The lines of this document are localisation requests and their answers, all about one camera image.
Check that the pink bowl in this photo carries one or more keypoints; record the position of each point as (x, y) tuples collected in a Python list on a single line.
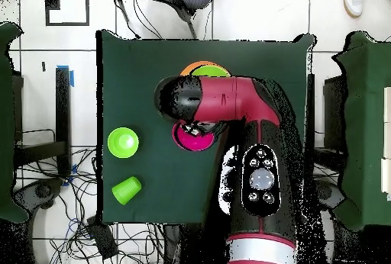
[(195, 142)]

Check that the large green bowl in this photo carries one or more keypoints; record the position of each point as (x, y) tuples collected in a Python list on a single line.
[(210, 71)]

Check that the large orange bowl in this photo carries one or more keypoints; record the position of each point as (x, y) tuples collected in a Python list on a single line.
[(189, 68)]

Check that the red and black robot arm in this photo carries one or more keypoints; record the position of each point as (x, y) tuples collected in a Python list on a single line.
[(229, 96)]

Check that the small green ribbed bowl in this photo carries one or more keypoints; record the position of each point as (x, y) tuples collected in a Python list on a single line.
[(122, 143)]

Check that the dark green tablecloth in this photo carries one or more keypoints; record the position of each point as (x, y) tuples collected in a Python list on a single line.
[(137, 77)]

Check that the green smooth cup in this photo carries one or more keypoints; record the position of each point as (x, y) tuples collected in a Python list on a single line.
[(126, 190)]

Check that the grey office chair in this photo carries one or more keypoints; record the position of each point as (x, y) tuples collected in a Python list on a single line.
[(195, 0)]

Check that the blue tape strip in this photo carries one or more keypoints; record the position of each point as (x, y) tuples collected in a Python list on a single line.
[(72, 79)]

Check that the black power strip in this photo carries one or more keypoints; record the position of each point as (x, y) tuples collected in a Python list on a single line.
[(102, 239)]

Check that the black chair base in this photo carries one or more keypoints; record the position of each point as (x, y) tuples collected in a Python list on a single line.
[(42, 190), (327, 192)]

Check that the small black floor object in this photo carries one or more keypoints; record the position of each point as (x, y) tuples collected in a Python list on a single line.
[(43, 66)]

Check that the green cloth side table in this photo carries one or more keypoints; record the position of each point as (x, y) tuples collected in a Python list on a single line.
[(6, 123), (366, 108)]

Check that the white shelf unit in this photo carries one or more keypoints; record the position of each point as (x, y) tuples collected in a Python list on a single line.
[(387, 108)]

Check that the person's foot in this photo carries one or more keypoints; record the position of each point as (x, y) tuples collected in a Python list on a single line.
[(354, 3)]

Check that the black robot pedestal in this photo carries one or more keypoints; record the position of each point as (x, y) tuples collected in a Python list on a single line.
[(189, 242)]

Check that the black square floor frame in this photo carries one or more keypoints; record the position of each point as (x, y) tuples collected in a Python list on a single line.
[(52, 1)]

